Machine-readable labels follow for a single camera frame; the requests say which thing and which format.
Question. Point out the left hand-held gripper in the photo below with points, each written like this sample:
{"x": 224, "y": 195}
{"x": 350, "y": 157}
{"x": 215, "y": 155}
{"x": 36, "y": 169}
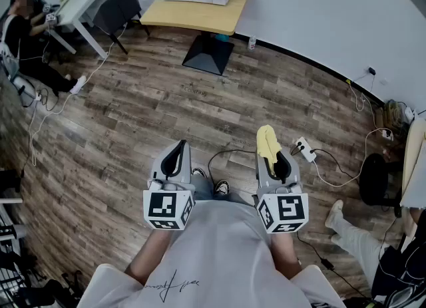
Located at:
{"x": 159, "y": 208}

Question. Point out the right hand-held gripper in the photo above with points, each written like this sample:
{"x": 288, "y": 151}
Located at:
{"x": 289, "y": 210}

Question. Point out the yellow cloth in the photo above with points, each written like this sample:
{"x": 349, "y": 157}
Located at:
{"x": 266, "y": 140}

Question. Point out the person's left forearm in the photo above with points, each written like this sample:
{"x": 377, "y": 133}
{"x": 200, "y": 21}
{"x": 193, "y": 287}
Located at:
{"x": 149, "y": 256}

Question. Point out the person's right forearm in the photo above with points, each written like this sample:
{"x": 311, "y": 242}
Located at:
{"x": 284, "y": 253}

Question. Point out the person's left sneaker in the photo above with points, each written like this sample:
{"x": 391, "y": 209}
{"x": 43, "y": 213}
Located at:
{"x": 199, "y": 172}

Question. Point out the person's sneaker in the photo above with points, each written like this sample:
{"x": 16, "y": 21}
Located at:
{"x": 222, "y": 187}
{"x": 199, "y": 172}

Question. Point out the white power strip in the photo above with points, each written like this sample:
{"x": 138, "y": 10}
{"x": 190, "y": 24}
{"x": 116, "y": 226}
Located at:
{"x": 306, "y": 149}

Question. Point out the person's grey trousers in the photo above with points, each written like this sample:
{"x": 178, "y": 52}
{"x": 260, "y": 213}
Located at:
{"x": 203, "y": 188}

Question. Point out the person's right sneaker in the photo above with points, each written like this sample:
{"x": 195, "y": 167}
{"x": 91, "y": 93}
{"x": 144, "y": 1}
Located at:
{"x": 222, "y": 187}

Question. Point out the black stool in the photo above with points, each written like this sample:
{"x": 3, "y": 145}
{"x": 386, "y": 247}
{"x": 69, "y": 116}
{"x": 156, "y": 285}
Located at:
{"x": 374, "y": 180}

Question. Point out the person's white shirt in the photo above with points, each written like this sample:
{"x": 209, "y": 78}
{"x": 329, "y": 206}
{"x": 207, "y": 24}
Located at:
{"x": 219, "y": 260}

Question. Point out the small white adapter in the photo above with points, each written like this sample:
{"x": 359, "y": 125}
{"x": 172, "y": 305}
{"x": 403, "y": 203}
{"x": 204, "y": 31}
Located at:
{"x": 387, "y": 134}

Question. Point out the brown cardboard box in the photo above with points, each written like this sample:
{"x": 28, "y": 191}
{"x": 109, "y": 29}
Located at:
{"x": 391, "y": 115}

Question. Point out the clear plastic bottle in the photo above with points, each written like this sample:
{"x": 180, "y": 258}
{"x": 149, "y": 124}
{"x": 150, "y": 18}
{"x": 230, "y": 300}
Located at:
{"x": 252, "y": 43}

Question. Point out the small teal container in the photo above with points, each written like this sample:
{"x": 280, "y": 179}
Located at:
{"x": 222, "y": 37}

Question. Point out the round wooden table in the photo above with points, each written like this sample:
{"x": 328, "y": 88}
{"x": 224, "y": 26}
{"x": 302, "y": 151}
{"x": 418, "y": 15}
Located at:
{"x": 416, "y": 140}

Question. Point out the white router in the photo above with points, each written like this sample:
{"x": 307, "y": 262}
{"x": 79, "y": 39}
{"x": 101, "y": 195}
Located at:
{"x": 408, "y": 115}

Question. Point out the light wooden table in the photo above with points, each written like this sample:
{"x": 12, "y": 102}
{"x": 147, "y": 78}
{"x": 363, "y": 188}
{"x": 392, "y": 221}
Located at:
{"x": 199, "y": 17}

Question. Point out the black backpack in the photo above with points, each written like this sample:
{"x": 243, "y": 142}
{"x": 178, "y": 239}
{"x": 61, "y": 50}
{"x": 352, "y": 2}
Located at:
{"x": 406, "y": 266}

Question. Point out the white grey floor device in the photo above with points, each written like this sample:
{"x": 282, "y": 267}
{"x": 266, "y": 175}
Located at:
{"x": 25, "y": 87}

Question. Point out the dark grey chair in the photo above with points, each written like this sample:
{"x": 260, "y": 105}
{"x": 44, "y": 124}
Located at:
{"x": 116, "y": 9}

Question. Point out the white desk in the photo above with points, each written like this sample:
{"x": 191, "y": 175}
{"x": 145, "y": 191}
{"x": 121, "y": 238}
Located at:
{"x": 83, "y": 4}

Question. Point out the black wall plug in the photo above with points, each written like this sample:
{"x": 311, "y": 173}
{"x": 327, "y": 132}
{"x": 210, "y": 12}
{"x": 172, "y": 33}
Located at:
{"x": 371, "y": 71}

